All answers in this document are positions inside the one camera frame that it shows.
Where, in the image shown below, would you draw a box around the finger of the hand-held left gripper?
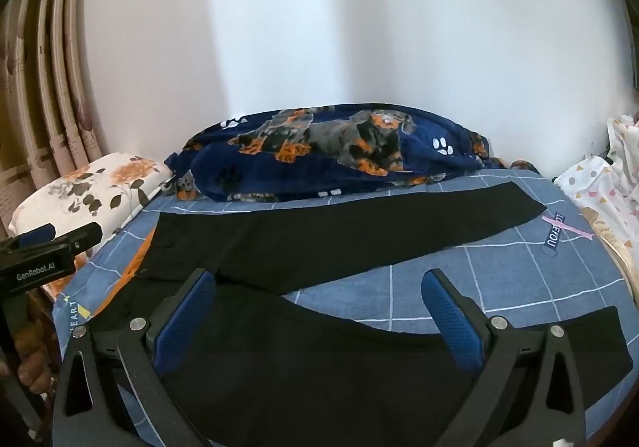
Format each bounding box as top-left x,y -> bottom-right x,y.
47,222 -> 103,256
9,223 -> 57,249

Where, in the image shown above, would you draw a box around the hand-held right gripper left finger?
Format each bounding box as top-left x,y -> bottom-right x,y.
51,268 -> 218,447

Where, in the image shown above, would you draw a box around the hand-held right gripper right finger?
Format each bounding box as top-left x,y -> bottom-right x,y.
422,268 -> 587,447

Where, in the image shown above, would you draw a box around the black pants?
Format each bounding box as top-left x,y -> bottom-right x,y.
92,181 -> 631,447

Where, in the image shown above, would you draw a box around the person's left hand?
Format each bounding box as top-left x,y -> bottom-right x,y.
13,300 -> 58,395

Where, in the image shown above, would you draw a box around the white floral pillow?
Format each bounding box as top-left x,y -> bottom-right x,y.
11,152 -> 173,300

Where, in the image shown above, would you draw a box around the blue checked bed sheet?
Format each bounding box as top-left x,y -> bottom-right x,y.
52,167 -> 639,447

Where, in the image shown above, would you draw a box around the beige patterned curtain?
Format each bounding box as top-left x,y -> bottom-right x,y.
0,0 -> 108,240

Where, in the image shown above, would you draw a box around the white triangle-patterned pillow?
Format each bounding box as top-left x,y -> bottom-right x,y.
552,155 -> 639,308

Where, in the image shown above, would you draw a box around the navy floral pillow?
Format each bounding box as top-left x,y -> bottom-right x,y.
165,103 -> 505,203

